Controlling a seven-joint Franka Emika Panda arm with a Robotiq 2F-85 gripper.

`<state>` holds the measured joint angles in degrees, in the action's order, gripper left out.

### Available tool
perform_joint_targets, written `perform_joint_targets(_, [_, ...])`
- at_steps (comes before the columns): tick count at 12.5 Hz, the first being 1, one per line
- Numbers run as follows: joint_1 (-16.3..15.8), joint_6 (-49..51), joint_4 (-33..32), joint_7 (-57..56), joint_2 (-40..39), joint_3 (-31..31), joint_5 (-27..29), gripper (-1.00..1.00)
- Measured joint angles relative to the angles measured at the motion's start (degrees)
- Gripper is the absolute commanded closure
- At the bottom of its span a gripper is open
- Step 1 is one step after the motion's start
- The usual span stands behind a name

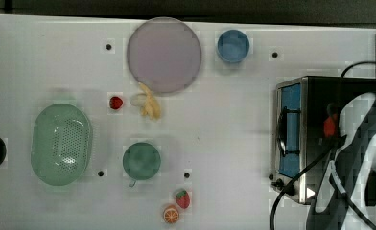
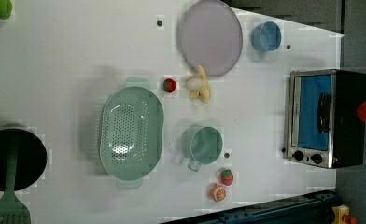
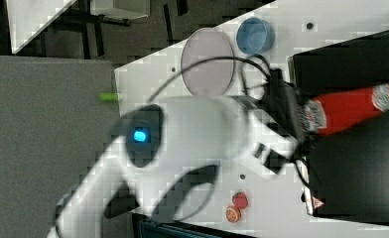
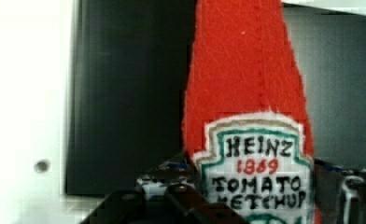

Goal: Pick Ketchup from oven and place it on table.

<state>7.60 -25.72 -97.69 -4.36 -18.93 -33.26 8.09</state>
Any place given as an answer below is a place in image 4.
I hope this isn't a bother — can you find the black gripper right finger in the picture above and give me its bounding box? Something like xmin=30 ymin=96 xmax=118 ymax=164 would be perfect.
xmin=315 ymin=160 xmax=366 ymax=224

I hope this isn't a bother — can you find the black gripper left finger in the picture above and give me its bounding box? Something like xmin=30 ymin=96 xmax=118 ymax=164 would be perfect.
xmin=80 ymin=152 xmax=248 ymax=224

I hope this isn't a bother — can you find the red felt ketchup bottle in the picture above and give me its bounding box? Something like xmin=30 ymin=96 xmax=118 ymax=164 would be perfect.
xmin=182 ymin=0 xmax=321 ymax=224

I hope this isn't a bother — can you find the black toaster oven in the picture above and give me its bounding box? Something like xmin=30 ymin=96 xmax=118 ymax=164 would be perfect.
xmin=63 ymin=0 xmax=366 ymax=197

